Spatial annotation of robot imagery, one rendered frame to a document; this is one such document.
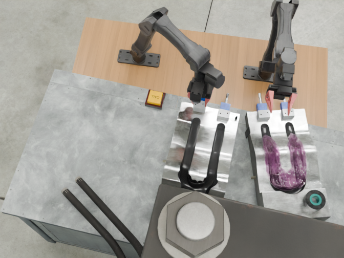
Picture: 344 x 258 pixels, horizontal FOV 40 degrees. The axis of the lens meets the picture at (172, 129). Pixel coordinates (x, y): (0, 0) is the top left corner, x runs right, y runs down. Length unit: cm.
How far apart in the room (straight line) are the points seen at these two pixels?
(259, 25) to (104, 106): 161
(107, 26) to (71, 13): 111
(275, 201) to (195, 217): 126
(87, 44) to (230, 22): 136
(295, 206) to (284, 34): 67
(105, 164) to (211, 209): 138
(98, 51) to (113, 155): 54
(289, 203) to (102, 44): 115
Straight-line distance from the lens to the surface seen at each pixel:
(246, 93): 224
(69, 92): 225
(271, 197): 196
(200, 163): 196
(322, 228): 81
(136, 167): 207
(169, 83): 223
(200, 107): 201
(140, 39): 208
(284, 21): 194
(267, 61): 215
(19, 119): 315
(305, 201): 196
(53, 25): 346
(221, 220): 73
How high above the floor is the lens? 275
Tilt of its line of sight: 67 degrees down
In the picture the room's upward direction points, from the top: 3 degrees clockwise
